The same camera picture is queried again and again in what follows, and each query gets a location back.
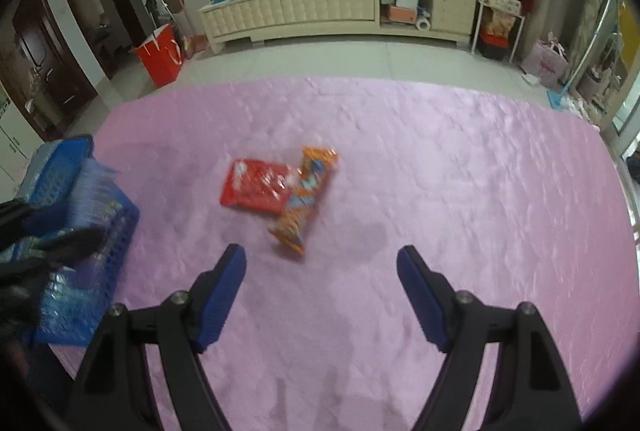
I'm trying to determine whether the blue mop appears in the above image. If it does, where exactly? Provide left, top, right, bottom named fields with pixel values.
left=547, top=0, right=618, bottom=110

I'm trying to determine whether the white appliance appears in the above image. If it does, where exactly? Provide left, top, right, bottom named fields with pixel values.
left=0, top=86, right=32, bottom=192

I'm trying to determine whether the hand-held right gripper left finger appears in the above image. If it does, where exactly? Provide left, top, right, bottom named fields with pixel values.
left=67, top=242, right=248, bottom=431

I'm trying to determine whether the red paper bag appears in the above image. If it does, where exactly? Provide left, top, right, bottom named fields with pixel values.
left=131, top=23, right=185, bottom=88

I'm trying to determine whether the cream low cabinet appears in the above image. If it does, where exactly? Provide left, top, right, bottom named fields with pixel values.
left=198, top=0, right=478, bottom=56

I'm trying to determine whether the red snack packet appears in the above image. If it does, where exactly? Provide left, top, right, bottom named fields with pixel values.
left=219, top=157, right=293, bottom=216

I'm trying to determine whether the blue cartoon snack packet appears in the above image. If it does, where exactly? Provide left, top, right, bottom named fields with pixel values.
left=42, top=268, right=101, bottom=312

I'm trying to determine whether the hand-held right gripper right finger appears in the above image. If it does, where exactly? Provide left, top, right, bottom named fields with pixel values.
left=396, top=245, right=583, bottom=431

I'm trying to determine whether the brown round disc stand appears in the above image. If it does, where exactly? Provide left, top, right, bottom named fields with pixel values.
left=162, top=0, right=193, bottom=36

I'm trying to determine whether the yellow panel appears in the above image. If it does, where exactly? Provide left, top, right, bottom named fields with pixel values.
left=617, top=1, right=640, bottom=59

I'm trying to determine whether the orange blue snack packet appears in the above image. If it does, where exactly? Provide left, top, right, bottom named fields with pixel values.
left=267, top=146, right=339, bottom=257

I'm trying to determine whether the blue plastic basket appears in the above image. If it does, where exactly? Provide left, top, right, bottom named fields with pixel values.
left=15, top=134, right=141, bottom=347

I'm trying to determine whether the pink gift bag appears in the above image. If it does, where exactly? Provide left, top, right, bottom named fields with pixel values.
left=522, top=38, right=571, bottom=89

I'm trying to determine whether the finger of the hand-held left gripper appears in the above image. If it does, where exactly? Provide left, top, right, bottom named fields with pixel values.
left=0, top=200, right=77, bottom=237
left=10, top=227, right=103, bottom=268

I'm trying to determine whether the dark wooden door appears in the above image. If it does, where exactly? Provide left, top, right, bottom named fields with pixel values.
left=0, top=0, right=98, bottom=142

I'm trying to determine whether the pink tablecloth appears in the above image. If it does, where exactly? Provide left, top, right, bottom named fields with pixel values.
left=47, top=77, right=640, bottom=431

